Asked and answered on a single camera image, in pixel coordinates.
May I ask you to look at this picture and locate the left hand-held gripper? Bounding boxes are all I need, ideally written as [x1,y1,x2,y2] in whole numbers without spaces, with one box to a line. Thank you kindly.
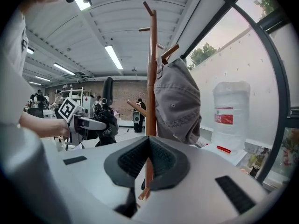
[57,96,107,147]

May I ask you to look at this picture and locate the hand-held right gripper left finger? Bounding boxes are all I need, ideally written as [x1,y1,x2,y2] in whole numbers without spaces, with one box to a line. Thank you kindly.
[39,135,150,224]

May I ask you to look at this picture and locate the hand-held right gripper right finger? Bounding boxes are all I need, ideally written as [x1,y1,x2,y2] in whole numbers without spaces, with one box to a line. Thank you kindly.
[133,135,276,224]

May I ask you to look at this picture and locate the brown wooden coat rack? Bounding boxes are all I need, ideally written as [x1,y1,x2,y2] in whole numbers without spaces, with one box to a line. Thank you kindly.
[127,0,180,201]

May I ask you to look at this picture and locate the person's left forearm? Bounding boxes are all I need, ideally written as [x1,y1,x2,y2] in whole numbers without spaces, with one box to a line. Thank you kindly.
[19,112,71,139]

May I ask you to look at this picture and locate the white shelving unit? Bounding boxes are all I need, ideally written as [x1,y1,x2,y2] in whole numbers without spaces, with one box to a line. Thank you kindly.
[55,86,85,104]

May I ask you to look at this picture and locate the white water dispenser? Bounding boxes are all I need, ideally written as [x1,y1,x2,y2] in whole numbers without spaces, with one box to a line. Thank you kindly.
[200,143,249,168]

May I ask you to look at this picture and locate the dark bottle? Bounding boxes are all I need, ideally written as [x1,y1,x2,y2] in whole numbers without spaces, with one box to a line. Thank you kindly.
[249,164,262,178]

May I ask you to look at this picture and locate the large clear water jug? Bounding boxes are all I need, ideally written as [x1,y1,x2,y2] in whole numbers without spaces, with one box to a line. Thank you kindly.
[212,80,251,153]

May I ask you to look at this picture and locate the grey cap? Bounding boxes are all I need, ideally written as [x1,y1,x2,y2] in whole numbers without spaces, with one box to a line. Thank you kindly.
[153,57,202,146]

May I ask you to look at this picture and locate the person's white t-shirt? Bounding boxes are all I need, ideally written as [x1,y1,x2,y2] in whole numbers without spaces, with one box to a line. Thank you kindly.
[0,8,32,128]

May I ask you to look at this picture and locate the black window post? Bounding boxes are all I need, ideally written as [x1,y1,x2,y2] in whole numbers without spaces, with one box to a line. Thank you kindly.
[223,0,292,184]

